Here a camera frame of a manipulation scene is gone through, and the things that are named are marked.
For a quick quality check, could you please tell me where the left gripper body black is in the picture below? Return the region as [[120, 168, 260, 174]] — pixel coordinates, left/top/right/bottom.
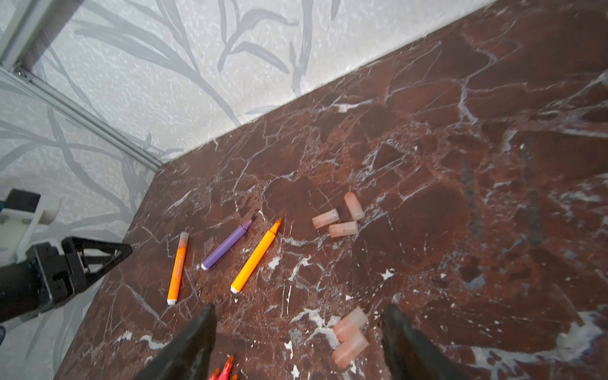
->
[[1, 242, 88, 322]]

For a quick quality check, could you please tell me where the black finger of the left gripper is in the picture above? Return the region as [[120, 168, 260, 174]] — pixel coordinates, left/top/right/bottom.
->
[[61, 237, 133, 285]]

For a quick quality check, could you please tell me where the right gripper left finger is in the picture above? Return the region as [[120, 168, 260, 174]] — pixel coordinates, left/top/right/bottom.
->
[[133, 304, 217, 380]]

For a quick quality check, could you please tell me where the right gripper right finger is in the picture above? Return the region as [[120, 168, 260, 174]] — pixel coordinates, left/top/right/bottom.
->
[[381, 303, 467, 379]]

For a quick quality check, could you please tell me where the orange marker pen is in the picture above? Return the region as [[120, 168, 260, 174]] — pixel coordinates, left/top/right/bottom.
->
[[166, 232, 189, 306], [231, 218, 282, 294]]

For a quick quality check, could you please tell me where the purple marker pen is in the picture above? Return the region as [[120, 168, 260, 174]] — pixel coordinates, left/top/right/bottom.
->
[[201, 215, 257, 271]]

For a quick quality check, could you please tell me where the translucent pink pen cap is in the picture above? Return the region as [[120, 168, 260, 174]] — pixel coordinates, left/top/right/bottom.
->
[[312, 209, 340, 229]]

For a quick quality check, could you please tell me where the pink marker pen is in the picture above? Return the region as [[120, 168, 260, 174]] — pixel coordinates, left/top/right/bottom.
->
[[209, 369, 220, 380]]

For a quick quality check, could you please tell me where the red marker pen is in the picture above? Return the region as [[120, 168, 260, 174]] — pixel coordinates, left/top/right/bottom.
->
[[218, 356, 234, 380]]

